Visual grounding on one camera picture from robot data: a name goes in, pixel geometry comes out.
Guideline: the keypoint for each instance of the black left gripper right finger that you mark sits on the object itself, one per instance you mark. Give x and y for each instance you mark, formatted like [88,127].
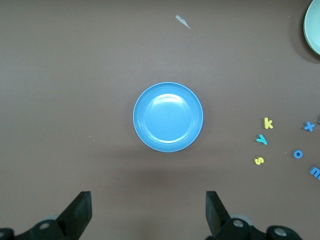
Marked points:
[217,217]

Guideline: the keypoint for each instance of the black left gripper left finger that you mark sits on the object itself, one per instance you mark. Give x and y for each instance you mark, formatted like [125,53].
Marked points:
[75,217]

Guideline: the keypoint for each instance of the yellow foam letter s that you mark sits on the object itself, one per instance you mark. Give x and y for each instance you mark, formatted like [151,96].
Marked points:
[259,161]

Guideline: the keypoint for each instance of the teal foam letter y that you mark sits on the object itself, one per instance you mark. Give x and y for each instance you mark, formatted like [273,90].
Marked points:
[262,140]

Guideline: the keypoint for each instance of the yellow foam letter k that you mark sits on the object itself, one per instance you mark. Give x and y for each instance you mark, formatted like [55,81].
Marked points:
[266,123]

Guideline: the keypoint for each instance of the blue foam letter o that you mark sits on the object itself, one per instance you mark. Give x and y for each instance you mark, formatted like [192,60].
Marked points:
[294,154]

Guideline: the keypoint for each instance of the blue foam letter m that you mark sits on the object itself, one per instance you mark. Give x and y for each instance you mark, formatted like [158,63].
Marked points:
[314,170]

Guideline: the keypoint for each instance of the blue plate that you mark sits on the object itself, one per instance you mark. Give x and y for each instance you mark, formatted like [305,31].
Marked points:
[167,117]

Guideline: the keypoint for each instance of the blue foam letter x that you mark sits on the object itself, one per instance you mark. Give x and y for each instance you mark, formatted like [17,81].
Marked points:
[309,126]

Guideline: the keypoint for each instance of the brown table cover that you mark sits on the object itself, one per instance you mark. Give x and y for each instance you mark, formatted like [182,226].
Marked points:
[75,75]

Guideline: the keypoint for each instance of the white paper scrap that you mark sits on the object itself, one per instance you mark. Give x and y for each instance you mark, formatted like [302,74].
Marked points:
[181,20]

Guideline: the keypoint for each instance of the pale green plate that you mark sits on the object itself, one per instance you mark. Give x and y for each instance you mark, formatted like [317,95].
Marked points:
[314,27]

